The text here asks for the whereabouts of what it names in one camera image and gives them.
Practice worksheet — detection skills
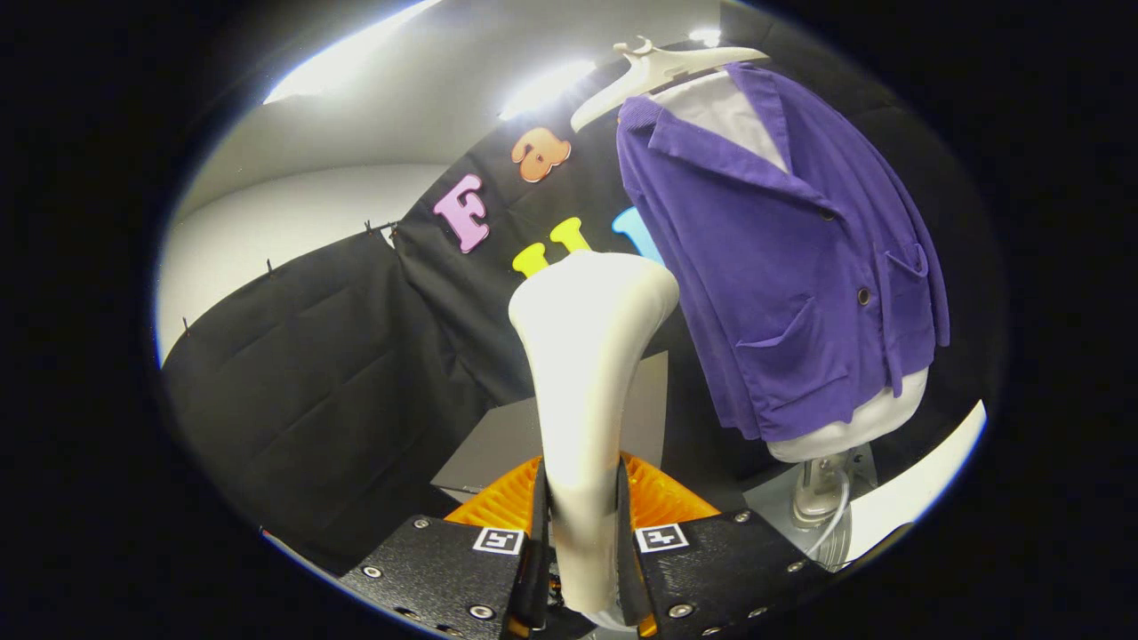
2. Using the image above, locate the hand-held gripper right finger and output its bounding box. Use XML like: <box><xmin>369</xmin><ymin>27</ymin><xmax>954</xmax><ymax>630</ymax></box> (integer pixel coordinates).
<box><xmin>616</xmin><ymin>452</ymin><xmax>837</xmax><ymax>640</ymax></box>

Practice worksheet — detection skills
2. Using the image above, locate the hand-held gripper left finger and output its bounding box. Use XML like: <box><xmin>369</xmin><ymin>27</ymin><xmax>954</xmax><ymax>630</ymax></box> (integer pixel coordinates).
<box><xmin>338</xmin><ymin>455</ymin><xmax>552</xmax><ymax>640</ymax></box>

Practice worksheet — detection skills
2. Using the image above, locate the white garment steamer head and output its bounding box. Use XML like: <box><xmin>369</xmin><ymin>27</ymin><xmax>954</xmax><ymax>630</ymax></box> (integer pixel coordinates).
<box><xmin>508</xmin><ymin>251</ymin><xmax>681</xmax><ymax>623</ymax></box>

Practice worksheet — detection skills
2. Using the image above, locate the purple jacket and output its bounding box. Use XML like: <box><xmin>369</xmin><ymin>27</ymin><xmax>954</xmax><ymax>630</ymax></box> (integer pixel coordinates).
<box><xmin>615</xmin><ymin>62</ymin><xmax>951</xmax><ymax>443</ymax></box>

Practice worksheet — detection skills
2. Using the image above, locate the white plastic clothes hanger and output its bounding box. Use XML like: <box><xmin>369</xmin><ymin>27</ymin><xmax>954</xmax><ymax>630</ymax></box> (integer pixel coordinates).
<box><xmin>569</xmin><ymin>36</ymin><xmax>770</xmax><ymax>134</ymax></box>

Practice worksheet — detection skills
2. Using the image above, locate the grey drawer cabinet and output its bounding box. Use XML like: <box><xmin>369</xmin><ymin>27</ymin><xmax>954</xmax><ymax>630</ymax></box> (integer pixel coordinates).
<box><xmin>430</xmin><ymin>351</ymin><xmax>669</xmax><ymax>503</ymax></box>

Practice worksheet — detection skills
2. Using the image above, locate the white padded ironing form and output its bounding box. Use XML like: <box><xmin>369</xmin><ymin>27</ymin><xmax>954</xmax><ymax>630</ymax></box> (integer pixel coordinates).
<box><xmin>653</xmin><ymin>71</ymin><xmax>930</xmax><ymax>463</ymax></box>

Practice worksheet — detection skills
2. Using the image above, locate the black backdrop cloth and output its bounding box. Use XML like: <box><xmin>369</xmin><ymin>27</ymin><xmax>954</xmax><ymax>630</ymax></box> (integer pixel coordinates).
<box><xmin>160</xmin><ymin>0</ymin><xmax>1006</xmax><ymax>579</ymax></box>

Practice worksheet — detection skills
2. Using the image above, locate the long ceiling light bar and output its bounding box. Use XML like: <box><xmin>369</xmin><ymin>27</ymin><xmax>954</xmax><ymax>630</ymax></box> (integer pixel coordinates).
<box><xmin>498</xmin><ymin>59</ymin><xmax>598</xmax><ymax>122</ymax></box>

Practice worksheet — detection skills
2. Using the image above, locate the large ceiling light panel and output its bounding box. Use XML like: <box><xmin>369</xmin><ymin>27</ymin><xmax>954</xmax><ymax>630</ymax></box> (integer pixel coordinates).
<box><xmin>262</xmin><ymin>0</ymin><xmax>445</xmax><ymax>106</ymax></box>

